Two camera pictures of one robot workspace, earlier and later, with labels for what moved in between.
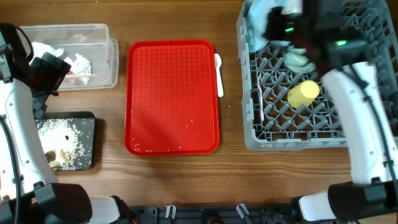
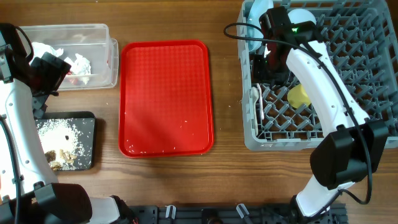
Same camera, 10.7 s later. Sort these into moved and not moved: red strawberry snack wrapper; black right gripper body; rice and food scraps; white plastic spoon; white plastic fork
Moved: white plastic spoon; black right gripper body
Not moved: white plastic fork; red strawberry snack wrapper; rice and food scraps
